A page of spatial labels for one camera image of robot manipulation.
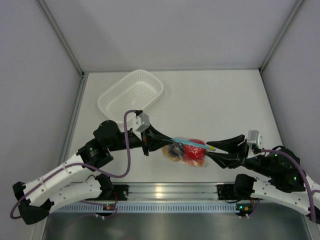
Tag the slotted cable duct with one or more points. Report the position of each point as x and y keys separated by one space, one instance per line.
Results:
x=209 y=207

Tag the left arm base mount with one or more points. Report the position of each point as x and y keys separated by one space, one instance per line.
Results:
x=118 y=192

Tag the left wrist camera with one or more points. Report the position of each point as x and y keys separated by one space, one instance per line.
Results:
x=140 y=122

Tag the dark fake food piece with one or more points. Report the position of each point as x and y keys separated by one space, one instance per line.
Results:
x=176 y=150

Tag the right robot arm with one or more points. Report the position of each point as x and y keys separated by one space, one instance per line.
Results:
x=287 y=185

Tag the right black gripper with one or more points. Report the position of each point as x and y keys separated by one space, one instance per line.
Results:
x=230 y=145

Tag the aluminium mounting rail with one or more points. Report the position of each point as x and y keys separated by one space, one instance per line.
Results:
x=172 y=191

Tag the orange fake food piece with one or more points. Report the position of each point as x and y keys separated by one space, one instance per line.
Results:
x=170 y=153

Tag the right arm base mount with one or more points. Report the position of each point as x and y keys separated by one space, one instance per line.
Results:
x=226 y=193

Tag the white perforated plastic basket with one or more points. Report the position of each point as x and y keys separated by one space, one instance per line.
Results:
x=139 y=90

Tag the red fake tomato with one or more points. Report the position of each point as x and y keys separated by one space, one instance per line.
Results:
x=194 y=153

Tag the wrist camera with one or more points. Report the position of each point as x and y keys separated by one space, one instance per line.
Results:
x=254 y=139
x=140 y=122

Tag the clear zip top bag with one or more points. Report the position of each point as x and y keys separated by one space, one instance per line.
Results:
x=195 y=142

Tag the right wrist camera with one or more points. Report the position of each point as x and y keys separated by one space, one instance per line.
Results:
x=254 y=139

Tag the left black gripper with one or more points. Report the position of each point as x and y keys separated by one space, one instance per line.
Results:
x=149 y=143

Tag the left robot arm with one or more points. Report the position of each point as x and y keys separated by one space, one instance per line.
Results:
x=81 y=177

